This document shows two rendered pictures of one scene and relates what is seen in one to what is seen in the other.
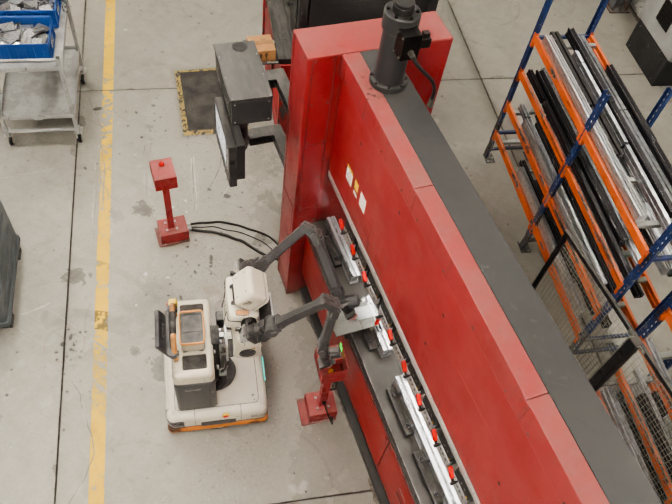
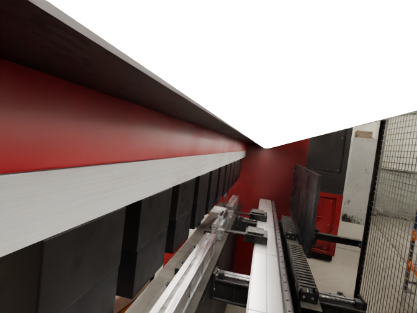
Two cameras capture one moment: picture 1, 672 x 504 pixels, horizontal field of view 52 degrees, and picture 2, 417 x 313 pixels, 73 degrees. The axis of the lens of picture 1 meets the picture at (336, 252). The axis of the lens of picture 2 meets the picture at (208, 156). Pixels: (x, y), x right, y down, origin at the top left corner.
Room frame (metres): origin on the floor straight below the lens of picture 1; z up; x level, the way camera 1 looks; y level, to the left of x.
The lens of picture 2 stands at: (0.68, -1.37, 1.44)
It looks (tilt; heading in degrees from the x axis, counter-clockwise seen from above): 3 degrees down; 39
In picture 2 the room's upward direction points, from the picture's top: 7 degrees clockwise
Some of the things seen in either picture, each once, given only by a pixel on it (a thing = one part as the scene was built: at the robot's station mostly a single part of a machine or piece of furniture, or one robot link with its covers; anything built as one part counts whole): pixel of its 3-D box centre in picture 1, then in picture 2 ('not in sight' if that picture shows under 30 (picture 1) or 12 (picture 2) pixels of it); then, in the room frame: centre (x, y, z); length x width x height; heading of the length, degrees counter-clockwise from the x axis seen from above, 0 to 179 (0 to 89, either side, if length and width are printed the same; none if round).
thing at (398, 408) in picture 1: (399, 411); (190, 259); (1.65, -0.53, 0.89); 0.30 x 0.05 x 0.03; 28
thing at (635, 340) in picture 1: (555, 423); not in sight; (1.71, -1.41, 1.00); 0.05 x 0.05 x 2.00; 28
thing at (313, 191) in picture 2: not in sight; (300, 198); (2.66, -0.64, 1.12); 1.13 x 0.02 x 0.44; 28
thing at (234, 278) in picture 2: not in sight; (283, 295); (1.86, -0.92, 0.81); 0.64 x 0.08 x 0.14; 118
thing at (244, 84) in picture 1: (242, 122); not in sight; (3.09, 0.72, 1.53); 0.51 x 0.25 x 0.85; 25
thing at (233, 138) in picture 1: (230, 141); not in sight; (3.01, 0.78, 1.42); 0.45 x 0.12 x 0.36; 25
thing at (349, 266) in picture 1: (342, 249); (232, 205); (2.70, -0.04, 0.92); 0.50 x 0.06 x 0.10; 28
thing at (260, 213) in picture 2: not in sight; (246, 212); (2.28, -0.44, 1.01); 0.26 x 0.12 x 0.05; 118
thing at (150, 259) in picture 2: not in sight; (133, 231); (1.00, -0.94, 1.26); 0.15 x 0.09 x 0.17; 28
